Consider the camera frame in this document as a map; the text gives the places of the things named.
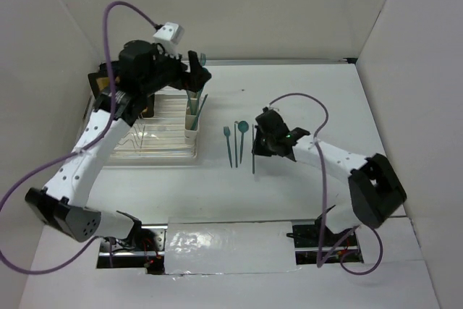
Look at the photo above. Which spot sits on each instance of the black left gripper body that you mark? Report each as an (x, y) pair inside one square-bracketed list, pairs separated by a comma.
[(168, 72)]

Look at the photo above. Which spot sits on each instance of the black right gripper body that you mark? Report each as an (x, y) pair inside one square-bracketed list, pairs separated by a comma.
[(263, 143)]

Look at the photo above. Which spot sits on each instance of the teal chopstick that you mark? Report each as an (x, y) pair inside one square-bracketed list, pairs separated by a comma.
[(235, 145), (253, 157), (197, 116)]

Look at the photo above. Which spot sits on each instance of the small teal fork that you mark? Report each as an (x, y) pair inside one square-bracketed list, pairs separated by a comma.
[(227, 134)]

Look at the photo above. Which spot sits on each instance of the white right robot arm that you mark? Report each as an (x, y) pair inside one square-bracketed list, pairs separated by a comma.
[(375, 191)]

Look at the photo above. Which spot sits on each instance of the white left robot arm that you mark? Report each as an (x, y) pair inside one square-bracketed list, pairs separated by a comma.
[(62, 203)]

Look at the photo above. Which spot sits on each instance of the cream utensil holder near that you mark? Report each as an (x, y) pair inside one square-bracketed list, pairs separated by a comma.
[(190, 135)]

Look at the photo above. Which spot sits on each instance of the black framed yellow plate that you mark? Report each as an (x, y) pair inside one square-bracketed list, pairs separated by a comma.
[(99, 80)]

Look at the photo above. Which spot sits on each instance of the clear dish rack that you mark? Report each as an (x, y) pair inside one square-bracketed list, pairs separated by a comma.
[(158, 140)]

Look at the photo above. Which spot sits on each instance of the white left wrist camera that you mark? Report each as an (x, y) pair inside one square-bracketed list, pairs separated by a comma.
[(169, 36)]

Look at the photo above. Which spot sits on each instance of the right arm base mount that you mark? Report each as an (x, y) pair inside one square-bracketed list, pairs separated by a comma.
[(305, 236)]

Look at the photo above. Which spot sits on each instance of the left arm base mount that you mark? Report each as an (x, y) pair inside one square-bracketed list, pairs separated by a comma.
[(147, 253)]

